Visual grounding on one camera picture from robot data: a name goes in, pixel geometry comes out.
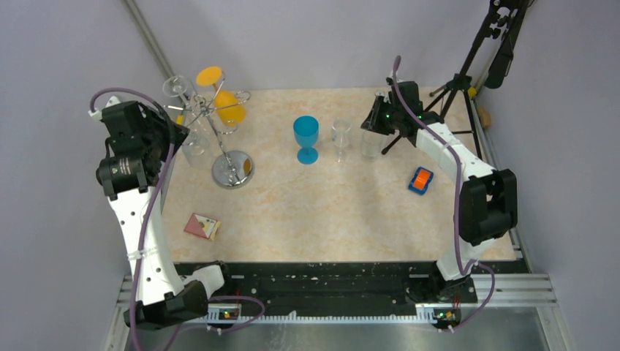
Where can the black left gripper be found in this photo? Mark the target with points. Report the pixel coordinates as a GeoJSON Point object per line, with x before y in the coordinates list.
{"type": "Point", "coordinates": [176, 134]}

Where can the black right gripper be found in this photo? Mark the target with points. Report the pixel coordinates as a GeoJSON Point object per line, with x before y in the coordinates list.
{"type": "Point", "coordinates": [373, 122]}

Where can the clear tall wine glass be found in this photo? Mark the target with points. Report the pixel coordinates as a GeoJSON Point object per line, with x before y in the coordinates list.
{"type": "Point", "coordinates": [341, 129]}

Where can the orange plastic wine glass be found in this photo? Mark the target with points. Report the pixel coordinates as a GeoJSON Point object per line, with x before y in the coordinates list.
{"type": "Point", "coordinates": [227, 106]}

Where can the blue plastic wine glass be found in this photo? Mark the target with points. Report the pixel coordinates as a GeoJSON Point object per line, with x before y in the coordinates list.
{"type": "Point", "coordinates": [306, 132]}

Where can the chrome wine glass rack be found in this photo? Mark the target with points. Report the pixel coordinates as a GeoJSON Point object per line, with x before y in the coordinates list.
{"type": "Point", "coordinates": [232, 168]}

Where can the clear stemmed wine glass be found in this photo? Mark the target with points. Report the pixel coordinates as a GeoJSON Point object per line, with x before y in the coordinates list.
{"type": "Point", "coordinates": [177, 87]}

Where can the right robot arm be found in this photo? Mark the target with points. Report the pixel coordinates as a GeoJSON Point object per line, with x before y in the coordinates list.
{"type": "Point", "coordinates": [485, 204]}

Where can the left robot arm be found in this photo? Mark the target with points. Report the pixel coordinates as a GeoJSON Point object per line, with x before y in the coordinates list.
{"type": "Point", "coordinates": [141, 143]}

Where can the blue orange toy block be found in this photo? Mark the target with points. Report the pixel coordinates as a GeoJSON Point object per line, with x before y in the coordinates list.
{"type": "Point", "coordinates": [420, 181]}

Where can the red triangular card box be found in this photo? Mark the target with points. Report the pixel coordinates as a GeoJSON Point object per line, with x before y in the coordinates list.
{"type": "Point", "coordinates": [202, 226]}

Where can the black tripod stand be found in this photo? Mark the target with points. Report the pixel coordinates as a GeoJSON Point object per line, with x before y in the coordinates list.
{"type": "Point", "coordinates": [503, 23]}

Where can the black base frame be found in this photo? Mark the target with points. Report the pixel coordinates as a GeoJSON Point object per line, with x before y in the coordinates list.
{"type": "Point", "coordinates": [364, 292]}

